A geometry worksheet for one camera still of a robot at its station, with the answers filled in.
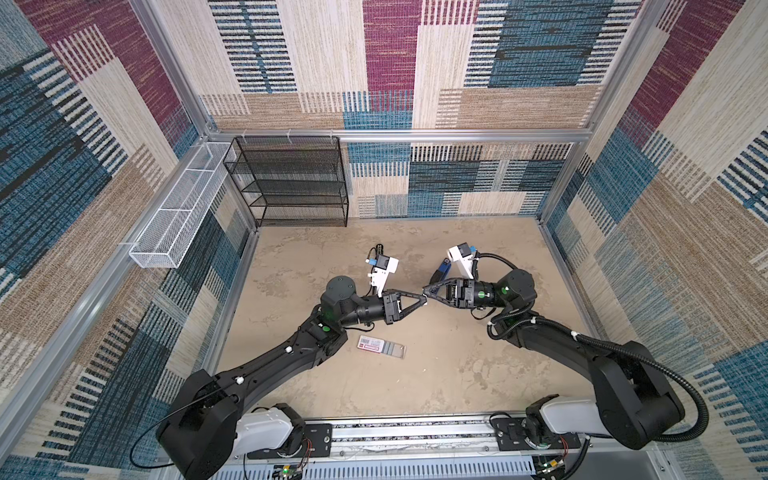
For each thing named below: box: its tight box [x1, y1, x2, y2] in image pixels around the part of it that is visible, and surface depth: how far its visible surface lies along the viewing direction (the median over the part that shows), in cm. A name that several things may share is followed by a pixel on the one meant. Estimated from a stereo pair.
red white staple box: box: [357, 335, 385, 354], surface depth 90 cm
